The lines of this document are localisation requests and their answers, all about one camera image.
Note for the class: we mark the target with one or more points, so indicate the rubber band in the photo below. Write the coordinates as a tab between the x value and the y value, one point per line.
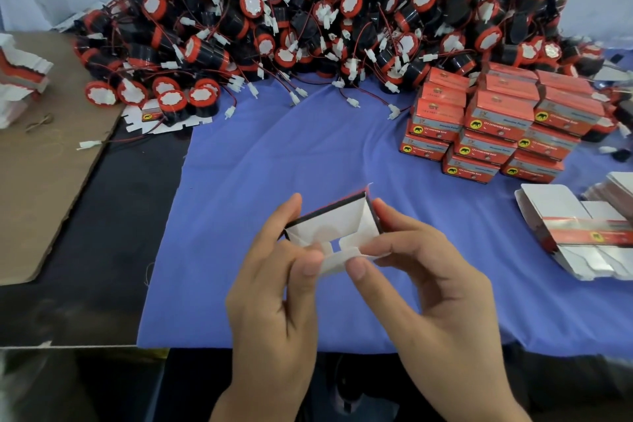
40	122

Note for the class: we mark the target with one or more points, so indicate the orange white paper box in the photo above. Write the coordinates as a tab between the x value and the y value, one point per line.
437	117
566	82
567	112
336	224
485	147
512	80
549	142
450	76
532	167
472	169
425	147
500	113
445	92

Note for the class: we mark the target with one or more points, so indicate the person's left hand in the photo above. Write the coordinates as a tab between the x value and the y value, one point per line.
272	318

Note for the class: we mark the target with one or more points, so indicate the brown cardboard sheet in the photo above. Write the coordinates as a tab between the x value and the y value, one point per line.
40	189

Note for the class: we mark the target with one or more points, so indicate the blue cloth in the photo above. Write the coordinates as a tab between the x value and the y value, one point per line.
227	179

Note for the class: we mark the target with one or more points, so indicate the person's left forearm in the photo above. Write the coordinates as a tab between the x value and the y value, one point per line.
257	412

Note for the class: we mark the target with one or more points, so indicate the pile of black red buzzers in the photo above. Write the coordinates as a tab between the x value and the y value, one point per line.
326	11

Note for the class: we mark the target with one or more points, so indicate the person's right hand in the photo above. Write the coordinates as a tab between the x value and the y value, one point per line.
440	308

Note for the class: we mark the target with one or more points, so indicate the stack of paper boxes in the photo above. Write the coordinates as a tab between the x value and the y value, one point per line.
584	229
22	76

